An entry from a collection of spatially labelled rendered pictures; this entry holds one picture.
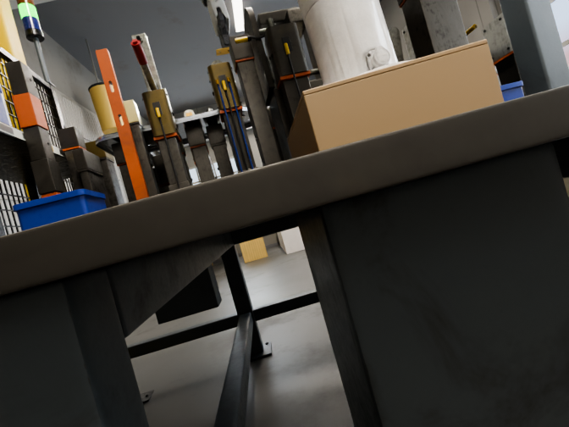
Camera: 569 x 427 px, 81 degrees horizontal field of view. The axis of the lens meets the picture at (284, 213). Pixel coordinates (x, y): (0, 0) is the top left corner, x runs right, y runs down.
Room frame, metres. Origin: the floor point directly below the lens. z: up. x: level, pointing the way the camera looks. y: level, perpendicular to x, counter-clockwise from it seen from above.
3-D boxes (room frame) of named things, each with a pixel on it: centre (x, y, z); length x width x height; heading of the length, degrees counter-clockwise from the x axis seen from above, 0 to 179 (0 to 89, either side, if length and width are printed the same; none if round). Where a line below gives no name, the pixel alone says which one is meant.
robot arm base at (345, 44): (0.55, -0.18, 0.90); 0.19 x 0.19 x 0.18
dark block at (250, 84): (0.86, 0.00, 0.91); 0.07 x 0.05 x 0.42; 8
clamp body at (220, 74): (0.86, 0.06, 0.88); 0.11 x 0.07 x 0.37; 8
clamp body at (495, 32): (1.02, -0.80, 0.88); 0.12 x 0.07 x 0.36; 8
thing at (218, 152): (1.06, 0.14, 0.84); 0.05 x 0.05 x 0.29; 8
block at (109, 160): (1.13, 0.56, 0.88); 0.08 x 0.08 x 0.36; 8
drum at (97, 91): (4.52, 1.90, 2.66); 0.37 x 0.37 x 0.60
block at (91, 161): (1.01, 0.53, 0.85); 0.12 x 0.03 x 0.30; 8
